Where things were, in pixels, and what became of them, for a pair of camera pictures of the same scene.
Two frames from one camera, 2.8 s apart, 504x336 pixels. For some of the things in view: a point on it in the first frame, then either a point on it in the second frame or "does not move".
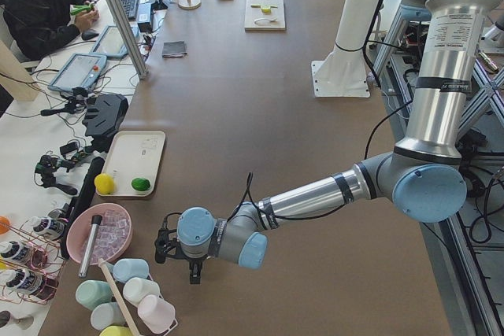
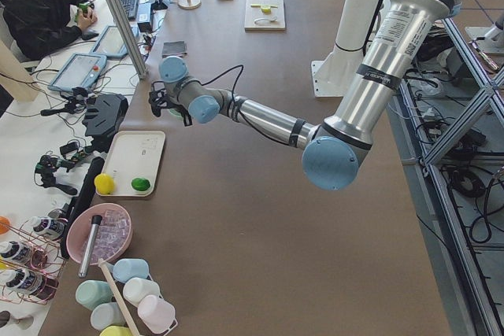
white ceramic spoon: (264, 21) does not move
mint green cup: (90, 293) does not move
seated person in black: (38, 5) does not move
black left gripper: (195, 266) -> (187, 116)
